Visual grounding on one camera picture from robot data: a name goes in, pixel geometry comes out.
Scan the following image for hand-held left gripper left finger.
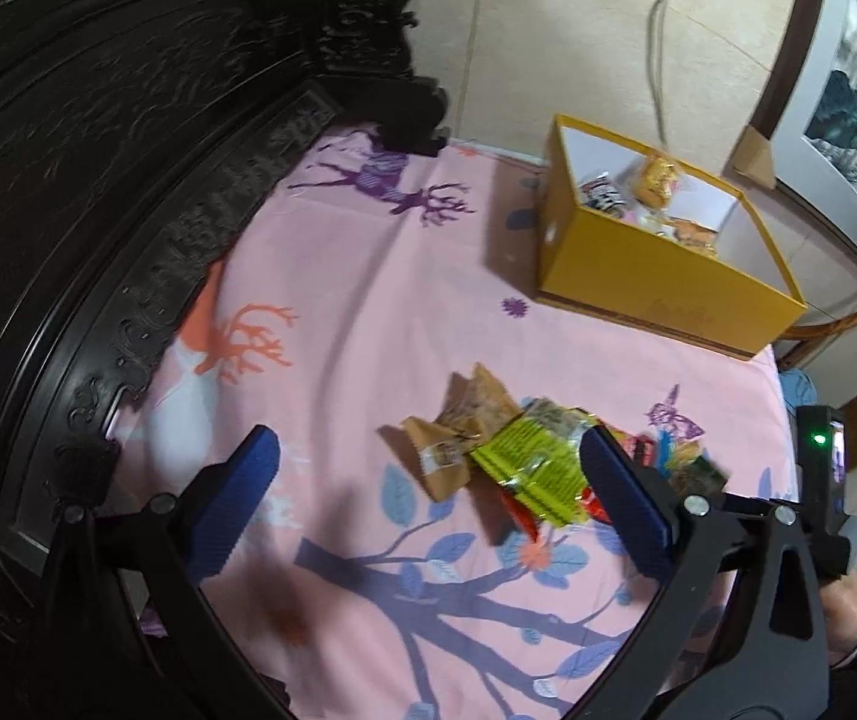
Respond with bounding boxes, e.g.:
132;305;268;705
42;424;294;720

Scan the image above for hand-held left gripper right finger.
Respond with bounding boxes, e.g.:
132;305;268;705
570;424;830;720

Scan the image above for yellow cardboard box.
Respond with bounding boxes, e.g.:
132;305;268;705
534;114;808;361

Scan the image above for orange snack packet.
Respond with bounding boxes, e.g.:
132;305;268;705
664;216;721;257

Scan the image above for black and white snack packet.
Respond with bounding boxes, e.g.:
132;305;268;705
579;172;629;215

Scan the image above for yellow puffy snack packet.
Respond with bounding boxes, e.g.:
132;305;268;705
627;154;681;208

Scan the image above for person's right hand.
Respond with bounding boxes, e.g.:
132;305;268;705
820;576;857;657

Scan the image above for multicolour snack packet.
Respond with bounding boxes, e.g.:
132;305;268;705
618;429;699;477

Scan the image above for dark green snack packet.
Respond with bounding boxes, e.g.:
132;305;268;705
666;451;733;502

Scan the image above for blue cushion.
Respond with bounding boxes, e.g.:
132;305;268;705
777;369;816;410

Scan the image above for red snack packet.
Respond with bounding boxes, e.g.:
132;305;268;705
499;481;615;545

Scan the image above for brown paper snack packet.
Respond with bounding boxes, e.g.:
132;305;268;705
377;416;476;503
439;362;524;445

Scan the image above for pink printed bedsheet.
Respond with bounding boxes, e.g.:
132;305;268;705
109;127;800;720

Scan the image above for cardboard corner protector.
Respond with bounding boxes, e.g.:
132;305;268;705
726;126;778;190

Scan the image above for dark carved wooden headboard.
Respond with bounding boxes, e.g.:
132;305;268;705
0;0;452;720

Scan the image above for framed lotus painting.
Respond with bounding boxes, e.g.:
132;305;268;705
747;0;857;268

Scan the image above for grey power cable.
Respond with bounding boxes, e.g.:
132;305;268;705
645;0;673;148

